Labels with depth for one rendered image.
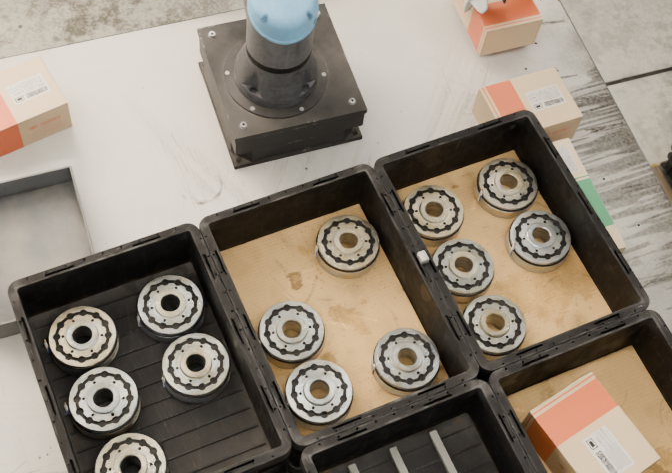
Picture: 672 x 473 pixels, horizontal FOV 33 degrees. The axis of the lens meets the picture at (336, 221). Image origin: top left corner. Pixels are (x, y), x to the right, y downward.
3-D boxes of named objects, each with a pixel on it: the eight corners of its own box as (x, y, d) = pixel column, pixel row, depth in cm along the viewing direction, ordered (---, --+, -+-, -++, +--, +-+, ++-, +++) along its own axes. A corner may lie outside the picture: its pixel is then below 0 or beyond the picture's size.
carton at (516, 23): (449, -5, 231) (455, -31, 225) (503, -17, 234) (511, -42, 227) (479, 56, 224) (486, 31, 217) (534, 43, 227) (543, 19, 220)
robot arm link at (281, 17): (249, 73, 195) (253, 24, 183) (238, 10, 201) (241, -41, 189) (318, 67, 197) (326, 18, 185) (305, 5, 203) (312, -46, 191)
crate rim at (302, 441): (195, 227, 179) (195, 219, 177) (368, 168, 187) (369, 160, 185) (295, 455, 162) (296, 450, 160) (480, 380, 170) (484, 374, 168)
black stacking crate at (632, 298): (364, 199, 195) (371, 163, 185) (514, 146, 203) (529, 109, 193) (469, 402, 178) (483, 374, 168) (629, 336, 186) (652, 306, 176)
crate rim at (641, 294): (368, 168, 187) (370, 160, 185) (527, 114, 195) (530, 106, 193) (481, 380, 170) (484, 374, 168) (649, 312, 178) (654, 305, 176)
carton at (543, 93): (544, 90, 224) (554, 66, 217) (572, 138, 218) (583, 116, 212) (471, 111, 220) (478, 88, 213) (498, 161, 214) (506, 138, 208)
